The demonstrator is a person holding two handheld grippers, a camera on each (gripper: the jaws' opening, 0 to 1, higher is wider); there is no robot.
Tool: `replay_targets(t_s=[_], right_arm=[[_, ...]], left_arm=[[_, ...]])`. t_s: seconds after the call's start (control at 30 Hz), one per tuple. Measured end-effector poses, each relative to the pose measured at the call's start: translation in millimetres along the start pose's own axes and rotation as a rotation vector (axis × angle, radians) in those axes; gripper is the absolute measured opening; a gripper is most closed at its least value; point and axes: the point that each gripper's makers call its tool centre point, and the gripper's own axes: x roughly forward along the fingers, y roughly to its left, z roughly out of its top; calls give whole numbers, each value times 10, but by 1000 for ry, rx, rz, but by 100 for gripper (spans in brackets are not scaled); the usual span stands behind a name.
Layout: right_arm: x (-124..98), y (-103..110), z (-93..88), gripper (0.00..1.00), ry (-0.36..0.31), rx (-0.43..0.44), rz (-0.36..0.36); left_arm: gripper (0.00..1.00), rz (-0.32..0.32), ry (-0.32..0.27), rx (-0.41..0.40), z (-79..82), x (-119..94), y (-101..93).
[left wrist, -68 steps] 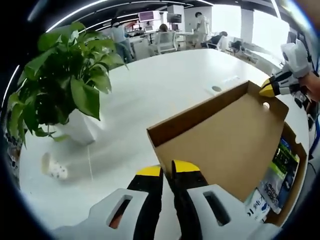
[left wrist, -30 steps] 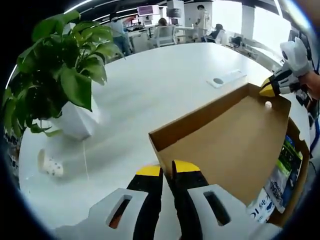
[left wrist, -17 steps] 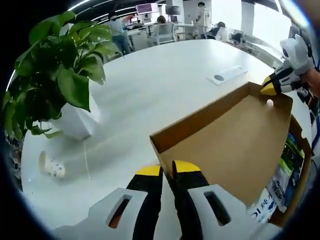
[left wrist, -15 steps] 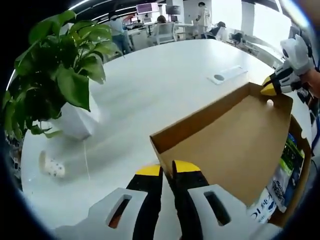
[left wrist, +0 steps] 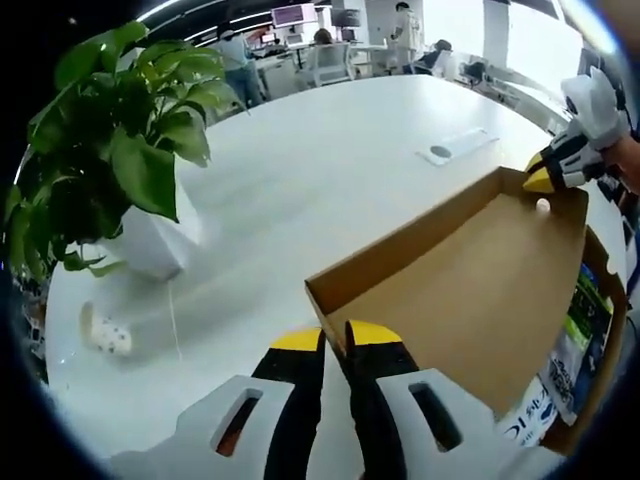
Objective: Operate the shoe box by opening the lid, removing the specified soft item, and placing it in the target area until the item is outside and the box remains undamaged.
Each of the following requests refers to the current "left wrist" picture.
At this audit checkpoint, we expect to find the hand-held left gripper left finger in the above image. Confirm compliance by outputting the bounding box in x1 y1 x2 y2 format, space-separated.
107 327 326 480

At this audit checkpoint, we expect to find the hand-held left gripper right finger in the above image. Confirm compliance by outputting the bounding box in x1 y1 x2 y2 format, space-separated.
344 319 571 480

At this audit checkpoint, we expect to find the brown cardboard shoe box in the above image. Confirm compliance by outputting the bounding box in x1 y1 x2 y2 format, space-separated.
303 165 629 457

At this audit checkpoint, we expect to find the white blue wet wipes pack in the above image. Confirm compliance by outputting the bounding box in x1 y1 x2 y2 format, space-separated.
494 319 614 449

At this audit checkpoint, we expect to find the white patterned paper cup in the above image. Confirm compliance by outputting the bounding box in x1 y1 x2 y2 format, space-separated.
79 299 134 357

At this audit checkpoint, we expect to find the white office chair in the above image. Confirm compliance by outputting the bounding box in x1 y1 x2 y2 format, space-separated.
299 42 354 86

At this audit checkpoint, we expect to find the dark monitor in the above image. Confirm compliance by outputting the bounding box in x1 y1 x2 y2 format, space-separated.
332 7 362 29

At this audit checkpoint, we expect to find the green potted plant white pot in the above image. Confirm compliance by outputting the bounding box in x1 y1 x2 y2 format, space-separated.
2 20 251 284

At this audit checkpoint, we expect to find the monitor with pink screen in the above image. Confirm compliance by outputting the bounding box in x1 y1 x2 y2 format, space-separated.
271 5 319 25

